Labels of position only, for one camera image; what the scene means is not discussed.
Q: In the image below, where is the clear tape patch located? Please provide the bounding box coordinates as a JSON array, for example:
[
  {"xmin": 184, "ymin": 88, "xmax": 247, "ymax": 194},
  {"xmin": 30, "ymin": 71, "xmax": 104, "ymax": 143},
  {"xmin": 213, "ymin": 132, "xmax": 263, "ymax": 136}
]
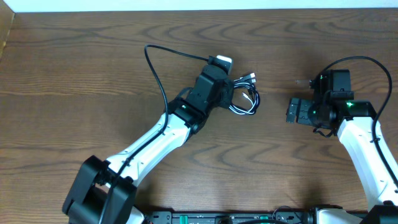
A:
[{"xmin": 295, "ymin": 79, "xmax": 313, "ymax": 86}]

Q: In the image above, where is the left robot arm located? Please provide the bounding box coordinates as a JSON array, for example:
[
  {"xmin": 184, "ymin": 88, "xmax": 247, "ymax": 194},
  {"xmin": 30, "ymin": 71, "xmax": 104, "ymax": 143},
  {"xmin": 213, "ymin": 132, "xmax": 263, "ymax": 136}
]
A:
[{"xmin": 62, "ymin": 64, "xmax": 233, "ymax": 223}]

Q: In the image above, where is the camera black cable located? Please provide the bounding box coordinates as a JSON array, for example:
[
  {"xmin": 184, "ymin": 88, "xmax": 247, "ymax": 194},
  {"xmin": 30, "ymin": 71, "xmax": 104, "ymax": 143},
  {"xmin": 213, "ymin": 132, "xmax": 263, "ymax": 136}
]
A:
[
  {"xmin": 98, "ymin": 44, "xmax": 210, "ymax": 224},
  {"xmin": 317, "ymin": 55, "xmax": 398, "ymax": 187}
]

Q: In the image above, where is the black USB cable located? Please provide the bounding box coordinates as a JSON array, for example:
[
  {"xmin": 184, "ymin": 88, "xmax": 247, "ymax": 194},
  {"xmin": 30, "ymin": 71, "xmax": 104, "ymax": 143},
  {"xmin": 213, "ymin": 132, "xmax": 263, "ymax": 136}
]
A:
[{"xmin": 228, "ymin": 72, "xmax": 261, "ymax": 116}]

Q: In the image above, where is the right camera black cable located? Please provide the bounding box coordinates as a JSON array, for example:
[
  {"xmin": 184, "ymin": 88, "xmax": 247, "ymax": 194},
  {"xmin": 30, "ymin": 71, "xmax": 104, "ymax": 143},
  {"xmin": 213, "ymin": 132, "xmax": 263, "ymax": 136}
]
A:
[{"xmin": 317, "ymin": 55, "xmax": 398, "ymax": 187}]

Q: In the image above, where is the left camera black cable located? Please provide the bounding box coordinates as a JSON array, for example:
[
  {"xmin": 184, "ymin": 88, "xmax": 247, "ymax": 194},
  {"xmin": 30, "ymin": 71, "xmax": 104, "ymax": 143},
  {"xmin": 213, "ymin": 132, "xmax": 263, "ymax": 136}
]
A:
[{"xmin": 98, "ymin": 44, "xmax": 210, "ymax": 224}]

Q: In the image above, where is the white USB cable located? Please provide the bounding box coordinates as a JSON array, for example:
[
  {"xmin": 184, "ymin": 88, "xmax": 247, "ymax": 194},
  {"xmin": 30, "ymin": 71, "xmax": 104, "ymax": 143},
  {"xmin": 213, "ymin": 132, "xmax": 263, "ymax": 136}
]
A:
[{"xmin": 229, "ymin": 73, "xmax": 259, "ymax": 115}]

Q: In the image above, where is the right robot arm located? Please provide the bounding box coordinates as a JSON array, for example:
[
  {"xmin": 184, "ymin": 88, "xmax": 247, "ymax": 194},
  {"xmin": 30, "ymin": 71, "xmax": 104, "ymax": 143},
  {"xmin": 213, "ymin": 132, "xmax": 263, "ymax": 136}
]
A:
[{"xmin": 286, "ymin": 70, "xmax": 397, "ymax": 223}]

